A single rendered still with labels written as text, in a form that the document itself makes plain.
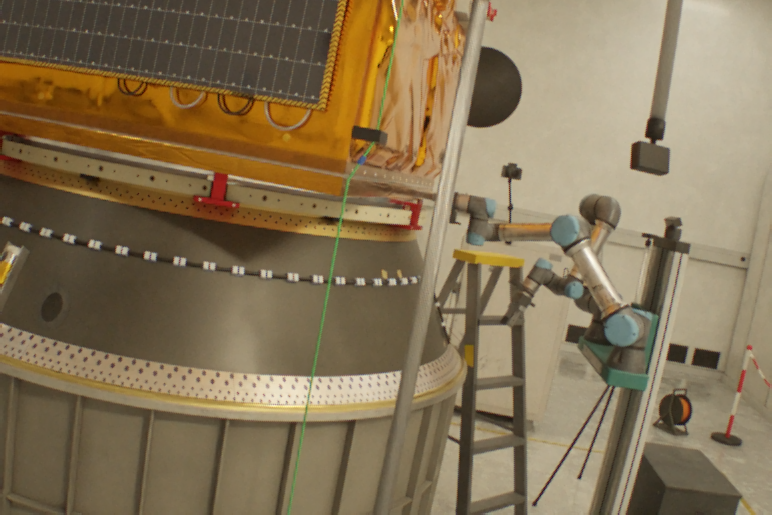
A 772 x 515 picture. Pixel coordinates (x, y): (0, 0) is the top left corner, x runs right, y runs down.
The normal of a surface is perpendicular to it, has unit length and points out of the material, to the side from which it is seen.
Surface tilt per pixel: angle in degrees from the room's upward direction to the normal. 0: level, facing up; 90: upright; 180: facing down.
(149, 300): 62
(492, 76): 90
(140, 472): 90
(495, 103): 90
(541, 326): 90
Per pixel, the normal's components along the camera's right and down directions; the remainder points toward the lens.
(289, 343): 0.54, -0.34
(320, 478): 0.61, 0.15
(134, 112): -0.20, 0.18
